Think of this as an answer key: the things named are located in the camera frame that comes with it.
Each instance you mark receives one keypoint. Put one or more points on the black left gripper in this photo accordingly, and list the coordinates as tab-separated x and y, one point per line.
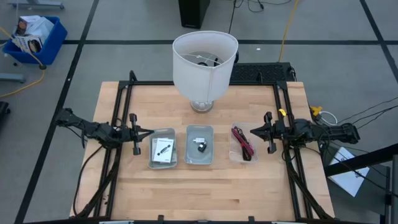
129	135

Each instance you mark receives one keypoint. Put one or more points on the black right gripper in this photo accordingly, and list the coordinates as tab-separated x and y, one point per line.
281	130

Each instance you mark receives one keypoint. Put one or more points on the white green Acer box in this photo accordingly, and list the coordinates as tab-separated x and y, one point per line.
163	155

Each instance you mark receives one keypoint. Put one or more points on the white switching power adapter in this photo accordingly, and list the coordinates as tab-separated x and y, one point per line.
199	140

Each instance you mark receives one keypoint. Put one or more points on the black USB charger white label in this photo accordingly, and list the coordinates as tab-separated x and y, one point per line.
202	147

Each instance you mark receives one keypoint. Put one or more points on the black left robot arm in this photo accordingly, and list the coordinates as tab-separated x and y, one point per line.
93	129

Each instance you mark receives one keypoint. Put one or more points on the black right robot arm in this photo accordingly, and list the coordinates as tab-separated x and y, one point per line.
326	132

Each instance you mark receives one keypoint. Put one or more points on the grey plastic bin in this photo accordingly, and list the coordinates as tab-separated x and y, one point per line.
163	132
199	158

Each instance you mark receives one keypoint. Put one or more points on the clear plastic bin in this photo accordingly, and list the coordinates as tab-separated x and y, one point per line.
236	157

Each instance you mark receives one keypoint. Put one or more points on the yellow clip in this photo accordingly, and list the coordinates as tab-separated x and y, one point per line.
282	112

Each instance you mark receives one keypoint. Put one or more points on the yellow plug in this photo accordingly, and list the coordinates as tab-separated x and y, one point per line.
315	110

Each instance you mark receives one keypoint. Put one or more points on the black mesh computer case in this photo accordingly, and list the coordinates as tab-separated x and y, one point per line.
261	71

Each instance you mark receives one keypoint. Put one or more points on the silver table lamp white shade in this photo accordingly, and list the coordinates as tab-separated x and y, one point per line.
199	71

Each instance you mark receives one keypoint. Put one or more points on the silver aluminium bar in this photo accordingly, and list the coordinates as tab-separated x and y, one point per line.
116	222
284	222

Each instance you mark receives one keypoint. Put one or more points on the white paper sheet on floor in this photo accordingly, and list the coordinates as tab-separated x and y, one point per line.
349	177

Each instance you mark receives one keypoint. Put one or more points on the blue plastic tub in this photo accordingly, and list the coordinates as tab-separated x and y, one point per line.
53	46

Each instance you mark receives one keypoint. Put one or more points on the black computer tower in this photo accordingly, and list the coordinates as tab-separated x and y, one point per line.
193	14

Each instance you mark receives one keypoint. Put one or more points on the grey metal table foot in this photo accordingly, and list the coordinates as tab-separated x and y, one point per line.
12	77
37	4

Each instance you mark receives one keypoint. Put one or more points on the white bags and boxes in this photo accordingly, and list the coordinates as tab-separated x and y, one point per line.
34	29

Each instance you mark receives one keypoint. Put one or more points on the black aluminium table frame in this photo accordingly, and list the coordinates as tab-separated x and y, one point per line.
149	82

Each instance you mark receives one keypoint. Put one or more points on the black frame bracket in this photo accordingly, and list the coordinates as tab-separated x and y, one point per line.
133	77
160	218
252	219

